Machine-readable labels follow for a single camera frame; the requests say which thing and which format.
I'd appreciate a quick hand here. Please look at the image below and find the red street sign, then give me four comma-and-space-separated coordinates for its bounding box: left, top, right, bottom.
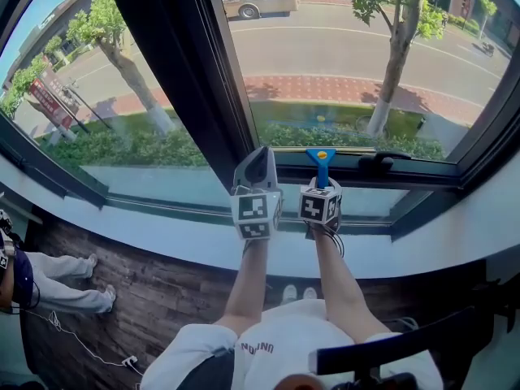
24, 73, 80, 132

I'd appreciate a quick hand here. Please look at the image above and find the large fixed window pane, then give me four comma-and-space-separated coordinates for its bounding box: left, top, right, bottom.
0, 0, 235, 209

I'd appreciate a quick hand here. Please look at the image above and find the casement window glass pane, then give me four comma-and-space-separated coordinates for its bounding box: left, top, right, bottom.
213, 0, 517, 164

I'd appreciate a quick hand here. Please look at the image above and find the black flat bar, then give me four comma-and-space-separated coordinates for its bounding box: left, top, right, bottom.
307, 305, 477, 378

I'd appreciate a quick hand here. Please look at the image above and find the slim street tree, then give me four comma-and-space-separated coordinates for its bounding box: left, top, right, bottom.
349, 0, 446, 137

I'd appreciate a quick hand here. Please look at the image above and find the blue squeegee with yellow button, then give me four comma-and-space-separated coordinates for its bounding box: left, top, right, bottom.
274, 146, 378, 189

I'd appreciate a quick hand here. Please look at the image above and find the person's right forearm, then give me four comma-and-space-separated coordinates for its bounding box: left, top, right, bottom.
314, 223, 393, 345

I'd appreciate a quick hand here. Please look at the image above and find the low fixed window pane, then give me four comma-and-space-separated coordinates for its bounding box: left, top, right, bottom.
278, 183, 411, 227

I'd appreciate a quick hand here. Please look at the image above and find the thin white cable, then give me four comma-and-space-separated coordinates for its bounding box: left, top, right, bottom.
22, 309, 127, 367

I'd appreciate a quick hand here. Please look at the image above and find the black window frame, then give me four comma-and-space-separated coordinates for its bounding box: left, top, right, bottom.
0, 0, 520, 243

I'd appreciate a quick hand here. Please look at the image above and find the person's left forearm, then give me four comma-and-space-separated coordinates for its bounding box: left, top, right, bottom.
214, 237, 271, 332

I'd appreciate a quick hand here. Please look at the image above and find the thick forked street tree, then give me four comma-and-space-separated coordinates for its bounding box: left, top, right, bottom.
64, 0, 178, 137

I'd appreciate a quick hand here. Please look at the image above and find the person's white t-shirt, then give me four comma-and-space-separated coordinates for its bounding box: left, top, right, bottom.
140, 298, 444, 390

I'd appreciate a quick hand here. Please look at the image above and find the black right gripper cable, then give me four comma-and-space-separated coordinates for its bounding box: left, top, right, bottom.
305, 221, 346, 259

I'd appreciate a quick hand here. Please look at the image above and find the black window handle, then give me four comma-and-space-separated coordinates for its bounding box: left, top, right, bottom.
358, 150, 413, 173

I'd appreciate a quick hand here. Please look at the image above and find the thin dark street pole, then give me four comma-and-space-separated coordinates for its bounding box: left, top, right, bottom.
63, 80, 113, 132

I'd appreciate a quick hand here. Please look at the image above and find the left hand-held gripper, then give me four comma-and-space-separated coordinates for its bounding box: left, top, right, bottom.
229, 145, 284, 242

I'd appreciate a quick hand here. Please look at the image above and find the white window sill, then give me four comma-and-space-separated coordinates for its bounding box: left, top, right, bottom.
0, 152, 520, 280

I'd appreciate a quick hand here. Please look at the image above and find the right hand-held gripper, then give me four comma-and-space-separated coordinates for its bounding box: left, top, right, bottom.
299, 175, 344, 234

